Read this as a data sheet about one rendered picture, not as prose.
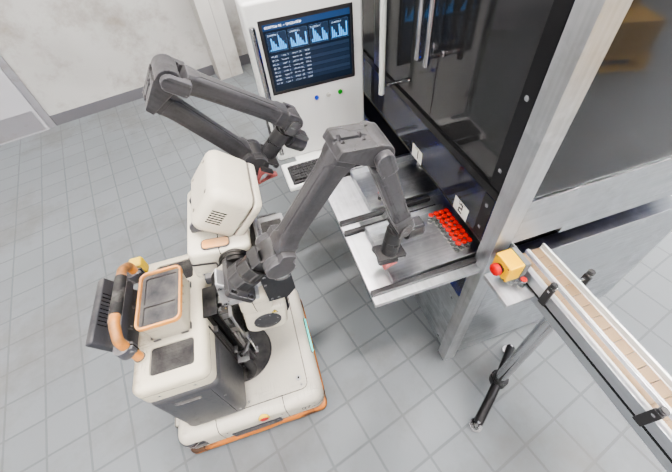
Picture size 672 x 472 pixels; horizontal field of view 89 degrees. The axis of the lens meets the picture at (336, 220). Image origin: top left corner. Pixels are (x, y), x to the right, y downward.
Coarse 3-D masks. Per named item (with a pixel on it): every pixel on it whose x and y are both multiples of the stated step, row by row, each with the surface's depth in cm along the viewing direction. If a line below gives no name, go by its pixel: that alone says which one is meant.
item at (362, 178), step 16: (400, 160) 162; (416, 160) 163; (352, 176) 155; (368, 176) 158; (400, 176) 156; (416, 176) 155; (368, 192) 151; (416, 192) 149; (432, 192) 145; (368, 208) 144
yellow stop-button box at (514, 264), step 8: (512, 248) 108; (496, 256) 108; (504, 256) 106; (512, 256) 106; (520, 256) 106; (504, 264) 105; (512, 264) 104; (520, 264) 104; (528, 264) 104; (504, 272) 106; (512, 272) 104; (520, 272) 106; (504, 280) 108
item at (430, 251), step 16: (432, 208) 139; (384, 224) 136; (432, 224) 136; (416, 240) 132; (432, 240) 131; (416, 256) 127; (432, 256) 126; (448, 256) 126; (464, 256) 121; (400, 272) 123; (416, 272) 118
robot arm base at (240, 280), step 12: (228, 264) 90; (240, 264) 86; (228, 276) 87; (240, 276) 86; (252, 276) 86; (228, 288) 85; (240, 288) 87; (252, 288) 91; (240, 300) 87; (252, 300) 89
